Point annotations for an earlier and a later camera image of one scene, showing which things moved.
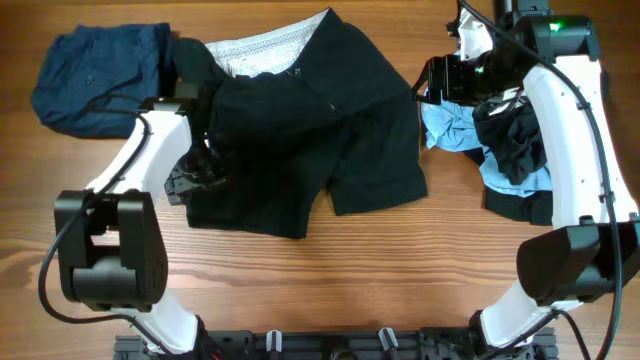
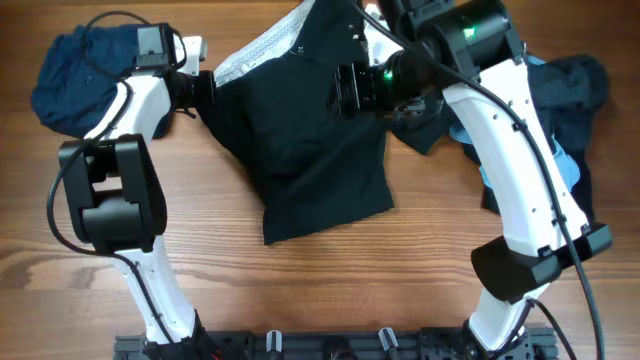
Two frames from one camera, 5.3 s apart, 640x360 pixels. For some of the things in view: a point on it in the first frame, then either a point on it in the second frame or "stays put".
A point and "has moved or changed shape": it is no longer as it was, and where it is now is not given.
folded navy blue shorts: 93,79 stays put
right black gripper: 440,75 -> 348,86
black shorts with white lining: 295,107 has moved or changed shape
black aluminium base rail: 403,344 stays put
